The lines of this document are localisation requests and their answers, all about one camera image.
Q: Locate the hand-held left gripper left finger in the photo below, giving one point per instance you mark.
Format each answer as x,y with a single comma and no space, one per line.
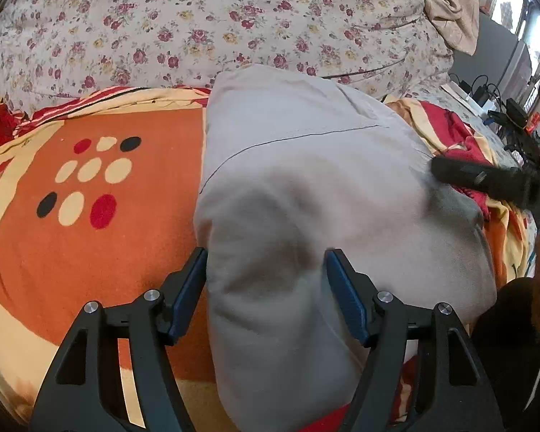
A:
186,297

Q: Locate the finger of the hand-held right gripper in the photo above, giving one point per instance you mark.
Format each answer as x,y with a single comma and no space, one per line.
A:
472,174

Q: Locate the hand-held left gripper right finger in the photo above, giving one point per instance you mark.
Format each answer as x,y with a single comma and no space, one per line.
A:
347,298

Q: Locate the beige jacket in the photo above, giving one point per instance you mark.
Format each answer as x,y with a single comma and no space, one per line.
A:
319,180

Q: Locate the black electronic device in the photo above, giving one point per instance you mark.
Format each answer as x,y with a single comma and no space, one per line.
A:
508,114

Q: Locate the orange red printed blanket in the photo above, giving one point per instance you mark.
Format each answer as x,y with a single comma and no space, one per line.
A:
130,243

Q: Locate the white power strip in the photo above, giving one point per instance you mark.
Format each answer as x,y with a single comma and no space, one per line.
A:
470,95

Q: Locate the person's dark clothing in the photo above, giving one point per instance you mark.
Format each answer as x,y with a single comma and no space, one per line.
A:
517,351

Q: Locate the crumpled beige cloth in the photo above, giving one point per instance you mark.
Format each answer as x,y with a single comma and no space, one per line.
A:
454,9

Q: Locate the window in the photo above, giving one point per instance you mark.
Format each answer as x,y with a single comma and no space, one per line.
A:
522,13

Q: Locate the floral bed sheet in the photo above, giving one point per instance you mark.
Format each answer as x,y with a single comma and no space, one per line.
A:
207,18

